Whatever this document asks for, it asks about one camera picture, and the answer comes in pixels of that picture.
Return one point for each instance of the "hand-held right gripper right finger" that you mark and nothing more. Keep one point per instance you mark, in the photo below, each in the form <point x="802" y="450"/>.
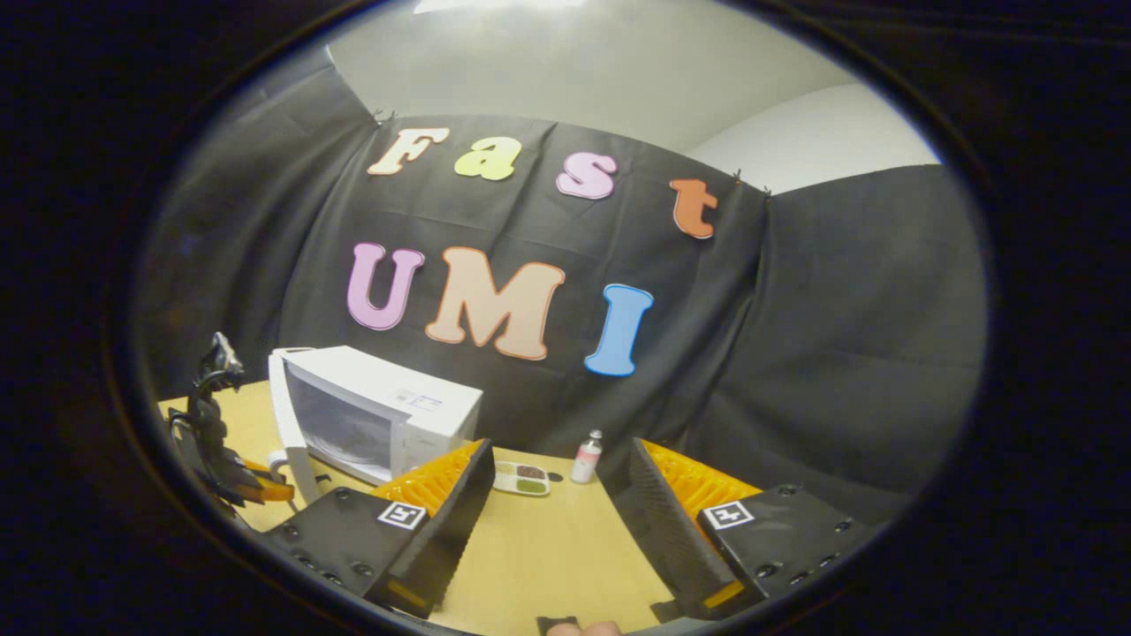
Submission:
<point x="667" y="530"/>

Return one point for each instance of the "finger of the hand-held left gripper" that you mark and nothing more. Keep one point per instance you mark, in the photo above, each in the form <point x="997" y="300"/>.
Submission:
<point x="269" y="490"/>

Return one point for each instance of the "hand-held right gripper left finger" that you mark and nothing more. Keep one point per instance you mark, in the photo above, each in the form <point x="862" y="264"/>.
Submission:
<point x="451" y="530"/>

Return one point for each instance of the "white microwave oven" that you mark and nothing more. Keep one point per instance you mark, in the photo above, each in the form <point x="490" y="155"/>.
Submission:
<point x="424" y="433"/>

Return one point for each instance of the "white compartment seasoning tray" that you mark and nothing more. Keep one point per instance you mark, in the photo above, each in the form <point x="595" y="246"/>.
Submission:
<point x="521" y="477"/>

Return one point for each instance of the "small pink label bottle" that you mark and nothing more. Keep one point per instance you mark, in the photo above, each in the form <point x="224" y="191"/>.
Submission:
<point x="585" y="464"/>

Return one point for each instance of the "black backdrop cloth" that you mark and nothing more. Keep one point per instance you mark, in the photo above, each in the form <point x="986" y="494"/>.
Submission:
<point x="795" y="353"/>

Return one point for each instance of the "small black clip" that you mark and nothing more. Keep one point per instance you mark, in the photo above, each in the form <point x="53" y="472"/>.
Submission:
<point x="384" y="117"/>
<point x="751" y="184"/>

